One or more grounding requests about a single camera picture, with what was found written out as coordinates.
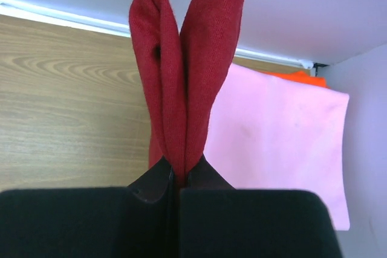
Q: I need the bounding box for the pink folded t-shirt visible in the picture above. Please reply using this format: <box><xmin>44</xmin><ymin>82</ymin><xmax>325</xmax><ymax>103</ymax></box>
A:
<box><xmin>204</xmin><ymin>64</ymin><xmax>350</xmax><ymax>231</ymax></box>

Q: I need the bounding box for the orange folded t-shirt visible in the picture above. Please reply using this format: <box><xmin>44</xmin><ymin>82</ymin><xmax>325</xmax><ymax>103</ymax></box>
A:
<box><xmin>264</xmin><ymin>71</ymin><xmax>329</xmax><ymax>88</ymax></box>

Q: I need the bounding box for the red t-shirt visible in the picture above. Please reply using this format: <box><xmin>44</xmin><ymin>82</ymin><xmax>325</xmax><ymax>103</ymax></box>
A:
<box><xmin>129</xmin><ymin>0</ymin><xmax>245</xmax><ymax>185</ymax></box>

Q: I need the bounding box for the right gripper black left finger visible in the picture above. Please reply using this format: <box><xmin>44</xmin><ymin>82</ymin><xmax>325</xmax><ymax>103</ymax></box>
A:
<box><xmin>1</xmin><ymin>160</ymin><xmax>175</xmax><ymax>257</ymax></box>

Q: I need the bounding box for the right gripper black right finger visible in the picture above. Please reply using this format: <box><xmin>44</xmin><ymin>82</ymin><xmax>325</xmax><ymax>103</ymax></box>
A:
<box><xmin>180</xmin><ymin>157</ymin><xmax>342</xmax><ymax>257</ymax></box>

